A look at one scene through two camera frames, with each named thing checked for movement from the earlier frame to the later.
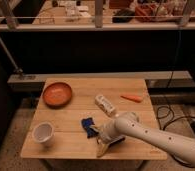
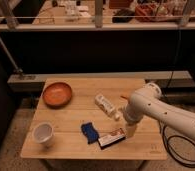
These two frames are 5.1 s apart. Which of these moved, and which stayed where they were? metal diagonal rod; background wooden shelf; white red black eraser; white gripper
Moved: white gripper
Stayed: background wooden shelf; white red black eraser; metal diagonal rod
